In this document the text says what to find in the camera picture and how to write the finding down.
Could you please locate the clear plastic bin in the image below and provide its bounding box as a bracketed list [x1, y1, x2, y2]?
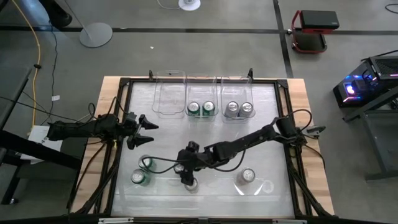
[185, 72, 219, 121]
[219, 74, 256, 123]
[151, 70, 187, 119]

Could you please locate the red black rolling stool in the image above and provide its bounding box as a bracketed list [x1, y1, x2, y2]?
[290, 9, 340, 54]

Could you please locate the silver metal bracket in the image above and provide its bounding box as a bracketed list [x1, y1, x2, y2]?
[98, 217, 134, 224]
[272, 218, 308, 224]

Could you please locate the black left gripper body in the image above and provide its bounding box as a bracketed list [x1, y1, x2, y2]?
[126, 115, 144, 147]

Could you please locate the white paper sheet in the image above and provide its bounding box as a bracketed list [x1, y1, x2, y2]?
[20, 124, 65, 162]

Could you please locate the dark metal side table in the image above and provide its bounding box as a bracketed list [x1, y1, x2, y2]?
[341, 90, 398, 182]

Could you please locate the person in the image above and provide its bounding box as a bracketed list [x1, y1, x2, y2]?
[18, 0, 73, 28]

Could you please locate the yellow floor cable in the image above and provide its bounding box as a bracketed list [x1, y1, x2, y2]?
[11, 0, 42, 127]

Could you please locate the dark desk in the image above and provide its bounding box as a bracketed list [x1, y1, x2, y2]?
[0, 67, 82, 206]

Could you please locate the silver red soda can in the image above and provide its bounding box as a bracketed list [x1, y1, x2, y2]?
[183, 179, 200, 194]
[238, 167, 256, 185]

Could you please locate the black computer with coloured lights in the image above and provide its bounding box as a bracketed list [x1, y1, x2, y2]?
[332, 55, 398, 108]

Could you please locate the grey floor lamp stand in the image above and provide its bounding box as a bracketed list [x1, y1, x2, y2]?
[63, 0, 114, 49]

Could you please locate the white round fan base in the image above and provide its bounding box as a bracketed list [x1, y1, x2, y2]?
[178, 0, 201, 12]

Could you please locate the black metal table frame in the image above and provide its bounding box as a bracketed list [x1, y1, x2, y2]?
[67, 76, 335, 224]

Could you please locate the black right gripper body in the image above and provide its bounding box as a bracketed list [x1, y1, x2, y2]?
[177, 149, 208, 175]

